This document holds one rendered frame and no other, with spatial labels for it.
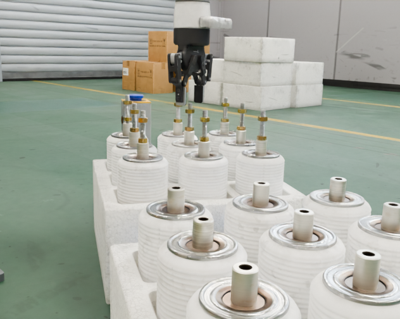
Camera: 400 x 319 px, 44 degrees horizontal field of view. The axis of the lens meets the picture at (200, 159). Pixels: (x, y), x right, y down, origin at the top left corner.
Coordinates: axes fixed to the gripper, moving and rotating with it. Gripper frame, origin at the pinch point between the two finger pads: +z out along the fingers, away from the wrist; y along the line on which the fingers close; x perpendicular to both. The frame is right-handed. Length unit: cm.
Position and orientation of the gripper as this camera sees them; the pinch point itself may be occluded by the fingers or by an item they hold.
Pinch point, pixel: (190, 97)
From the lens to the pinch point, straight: 104.2
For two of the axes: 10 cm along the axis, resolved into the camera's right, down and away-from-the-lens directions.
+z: -0.3, 9.7, 2.2
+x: 8.5, 1.4, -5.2
